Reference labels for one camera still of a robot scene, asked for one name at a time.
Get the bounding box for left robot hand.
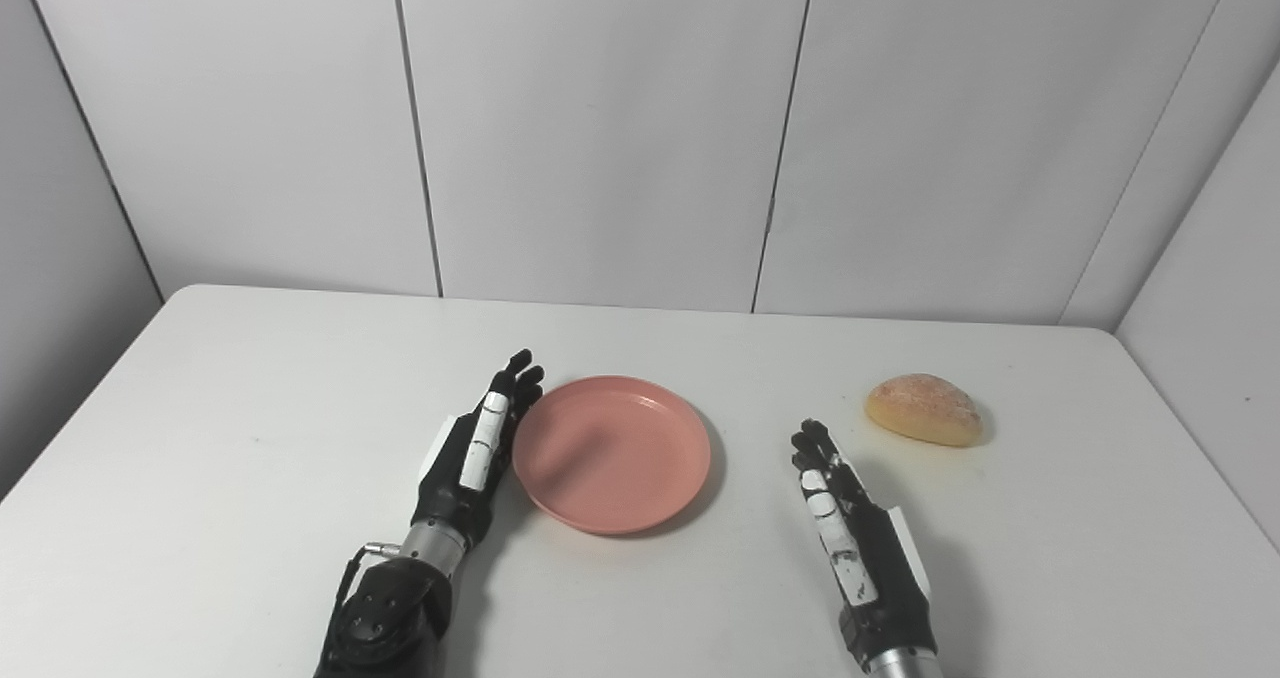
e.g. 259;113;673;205
411;349;546;551

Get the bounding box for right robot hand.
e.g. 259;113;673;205
790;418;939;667

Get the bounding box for pink round plate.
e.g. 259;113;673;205
512;375;713;536

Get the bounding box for bread roll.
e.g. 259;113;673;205
865;373;984;448

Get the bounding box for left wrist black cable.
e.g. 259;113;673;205
330;543;403;629

